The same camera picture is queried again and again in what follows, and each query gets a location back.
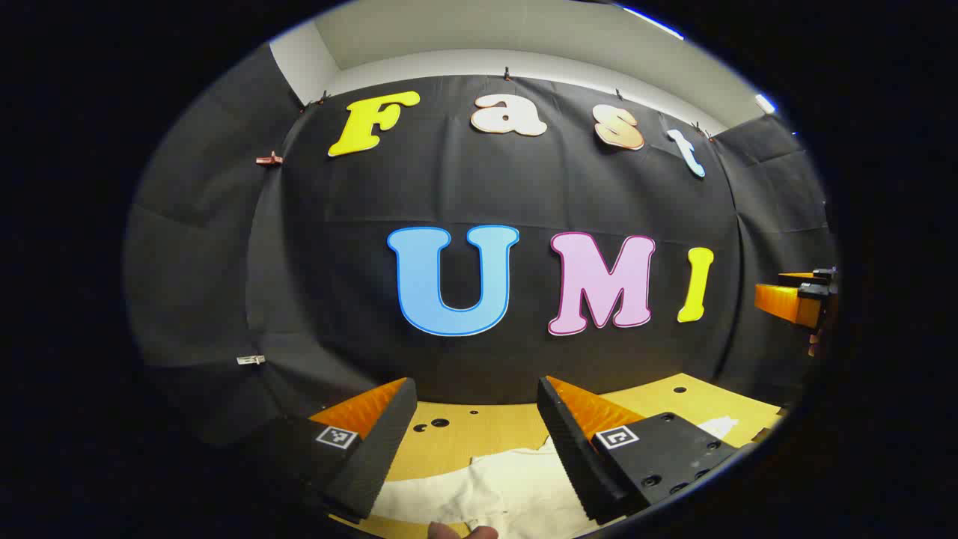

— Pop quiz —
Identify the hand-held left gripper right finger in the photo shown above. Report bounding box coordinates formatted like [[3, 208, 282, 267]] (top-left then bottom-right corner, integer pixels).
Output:
[[536, 376, 742, 525]]

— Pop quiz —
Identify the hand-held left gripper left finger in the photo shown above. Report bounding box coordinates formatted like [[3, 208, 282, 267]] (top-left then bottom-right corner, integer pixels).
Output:
[[254, 377, 418, 523]]

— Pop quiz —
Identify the white sweatshirt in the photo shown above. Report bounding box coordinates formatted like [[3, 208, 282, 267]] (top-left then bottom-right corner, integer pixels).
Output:
[[370, 416, 739, 539]]

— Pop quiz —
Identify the black backdrop cloth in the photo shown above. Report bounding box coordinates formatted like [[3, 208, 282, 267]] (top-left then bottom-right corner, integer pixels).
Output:
[[123, 41, 839, 450]]

